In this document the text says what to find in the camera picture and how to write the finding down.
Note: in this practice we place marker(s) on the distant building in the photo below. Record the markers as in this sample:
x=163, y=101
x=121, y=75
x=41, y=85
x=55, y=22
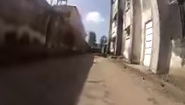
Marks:
x=92, y=38

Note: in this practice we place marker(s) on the dark tall pole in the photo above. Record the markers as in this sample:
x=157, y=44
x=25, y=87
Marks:
x=119, y=24

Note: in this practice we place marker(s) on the sandy dirt road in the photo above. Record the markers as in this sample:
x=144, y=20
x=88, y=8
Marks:
x=116, y=91

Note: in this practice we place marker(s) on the white building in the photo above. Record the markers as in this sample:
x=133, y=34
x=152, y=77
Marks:
x=140, y=27

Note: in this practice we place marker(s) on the long weathered grey wall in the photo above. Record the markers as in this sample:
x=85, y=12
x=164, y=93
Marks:
x=26, y=24

